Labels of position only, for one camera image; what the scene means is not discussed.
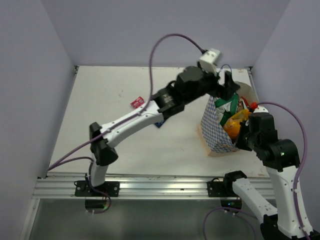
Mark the blue checkered paper bag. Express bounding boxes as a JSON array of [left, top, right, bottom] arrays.
[[196, 66, 258, 157]]

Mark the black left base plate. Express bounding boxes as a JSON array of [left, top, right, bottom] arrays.
[[73, 180, 120, 197]]

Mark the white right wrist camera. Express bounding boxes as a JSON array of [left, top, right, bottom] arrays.
[[249, 102, 269, 113]]

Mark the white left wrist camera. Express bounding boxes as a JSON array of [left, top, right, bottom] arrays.
[[199, 48, 221, 76]]

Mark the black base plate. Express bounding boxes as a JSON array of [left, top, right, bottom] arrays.
[[206, 177, 238, 198], [73, 180, 120, 197]]

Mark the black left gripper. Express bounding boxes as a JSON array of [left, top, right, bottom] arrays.
[[183, 60, 239, 104]]

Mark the orange snack bag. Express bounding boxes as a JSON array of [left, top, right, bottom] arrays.
[[223, 109, 251, 140]]

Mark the green snack bag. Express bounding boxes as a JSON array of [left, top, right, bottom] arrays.
[[213, 93, 239, 127]]

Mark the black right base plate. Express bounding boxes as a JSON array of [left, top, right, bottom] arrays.
[[206, 177, 238, 198]]

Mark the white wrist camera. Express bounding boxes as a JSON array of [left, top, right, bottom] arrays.
[[199, 48, 221, 76], [249, 102, 269, 113]]

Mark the dark blue chips bag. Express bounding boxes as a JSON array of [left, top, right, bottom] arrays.
[[154, 120, 165, 129]]

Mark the aluminium mounting rail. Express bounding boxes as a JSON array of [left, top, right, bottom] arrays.
[[31, 174, 278, 200]]

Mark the small pink snack packet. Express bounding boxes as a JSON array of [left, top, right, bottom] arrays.
[[130, 96, 145, 109]]

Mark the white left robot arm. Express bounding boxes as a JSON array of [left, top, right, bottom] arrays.
[[86, 66, 240, 197]]

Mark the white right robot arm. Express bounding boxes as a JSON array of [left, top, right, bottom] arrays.
[[222, 112, 320, 240]]

